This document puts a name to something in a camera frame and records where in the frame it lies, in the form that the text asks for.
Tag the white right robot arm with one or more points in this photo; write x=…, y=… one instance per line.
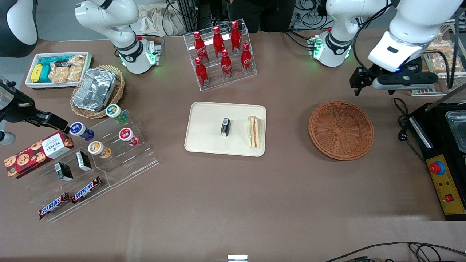
x=109, y=14

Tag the red lid cup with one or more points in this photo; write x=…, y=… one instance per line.
x=127, y=135

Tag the small yellow box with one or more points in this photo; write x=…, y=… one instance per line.
x=36, y=72

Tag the small black labelled box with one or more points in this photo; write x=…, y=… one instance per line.
x=63, y=171
x=83, y=161
x=225, y=127

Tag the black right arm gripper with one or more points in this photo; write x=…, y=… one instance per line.
x=16, y=108

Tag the purple lid cup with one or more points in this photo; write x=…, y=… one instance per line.
x=81, y=131

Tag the clear acrylic bottle rack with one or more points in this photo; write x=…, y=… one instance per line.
x=218, y=82

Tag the green lid cup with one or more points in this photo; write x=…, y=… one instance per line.
x=115, y=112

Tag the brown chocolate bar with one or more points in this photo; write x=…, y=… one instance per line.
x=86, y=190
x=54, y=206

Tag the small white grey block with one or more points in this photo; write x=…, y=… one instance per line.
x=237, y=258

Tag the clear acrylic stepped display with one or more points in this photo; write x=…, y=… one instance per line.
x=127, y=163

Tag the cream rectangular plastic tray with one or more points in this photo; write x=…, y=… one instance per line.
x=207, y=142

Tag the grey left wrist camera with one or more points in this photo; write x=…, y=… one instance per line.
x=404, y=82

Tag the silver metal tray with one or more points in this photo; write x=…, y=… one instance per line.
x=458, y=129

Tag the white rectangular bin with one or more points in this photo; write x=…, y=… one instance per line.
x=29, y=84

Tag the round brown wicker basket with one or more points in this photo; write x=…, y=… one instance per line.
x=340, y=131

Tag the orange lid cup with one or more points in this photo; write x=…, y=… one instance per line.
x=98, y=149

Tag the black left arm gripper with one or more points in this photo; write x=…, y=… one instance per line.
x=359, y=77

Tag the black sealing machine yellow panel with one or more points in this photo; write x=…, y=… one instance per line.
x=437, y=145

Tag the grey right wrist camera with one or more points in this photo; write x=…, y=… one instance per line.
x=6, y=138

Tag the clear bagged bread packet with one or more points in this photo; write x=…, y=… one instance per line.
x=442, y=49
x=449, y=65

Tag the red cola bottle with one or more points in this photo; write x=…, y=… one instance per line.
x=218, y=42
x=236, y=36
x=201, y=72
x=200, y=47
x=226, y=66
x=246, y=60

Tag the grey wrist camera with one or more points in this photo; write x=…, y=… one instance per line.
x=6, y=138
x=404, y=82

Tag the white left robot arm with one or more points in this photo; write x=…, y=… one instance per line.
x=411, y=22

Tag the clear bag fried snack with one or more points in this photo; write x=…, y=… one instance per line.
x=59, y=74
x=76, y=69

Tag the red cookie box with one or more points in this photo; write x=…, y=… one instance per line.
x=36, y=154

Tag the teal packet box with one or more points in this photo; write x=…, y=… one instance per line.
x=54, y=59

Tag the silver foil tray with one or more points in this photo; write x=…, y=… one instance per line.
x=94, y=89

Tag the oval light wicker basket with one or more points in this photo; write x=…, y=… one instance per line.
x=118, y=91

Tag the plastic triangle sandwich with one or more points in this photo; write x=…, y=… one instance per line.
x=255, y=131

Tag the crumpled beige paper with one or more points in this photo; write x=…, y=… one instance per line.
x=153, y=18

